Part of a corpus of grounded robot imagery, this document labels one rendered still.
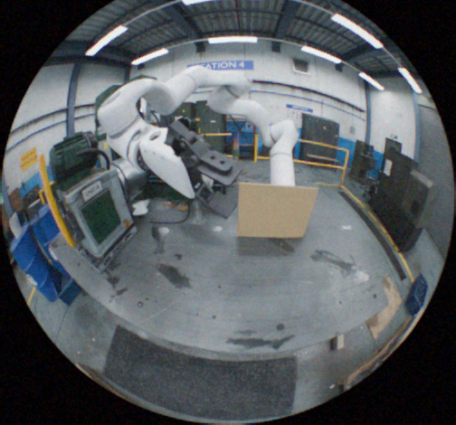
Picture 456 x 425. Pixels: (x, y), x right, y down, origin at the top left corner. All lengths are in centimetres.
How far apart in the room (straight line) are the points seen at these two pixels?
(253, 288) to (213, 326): 20
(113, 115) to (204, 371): 137
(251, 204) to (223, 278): 31
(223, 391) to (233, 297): 100
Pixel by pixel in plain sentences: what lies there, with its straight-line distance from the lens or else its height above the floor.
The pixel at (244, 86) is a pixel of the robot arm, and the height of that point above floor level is 143.
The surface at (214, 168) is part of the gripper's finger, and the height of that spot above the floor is 124.
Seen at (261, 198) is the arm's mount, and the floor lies 100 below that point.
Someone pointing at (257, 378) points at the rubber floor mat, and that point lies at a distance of 132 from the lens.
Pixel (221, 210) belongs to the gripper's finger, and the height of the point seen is 116.
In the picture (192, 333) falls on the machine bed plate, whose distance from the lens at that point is 50.
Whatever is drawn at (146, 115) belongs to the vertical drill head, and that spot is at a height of 140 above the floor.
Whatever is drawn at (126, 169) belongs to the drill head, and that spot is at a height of 111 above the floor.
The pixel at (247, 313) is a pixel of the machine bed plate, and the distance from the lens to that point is 51.
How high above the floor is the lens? 128
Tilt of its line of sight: 28 degrees down
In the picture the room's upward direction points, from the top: straight up
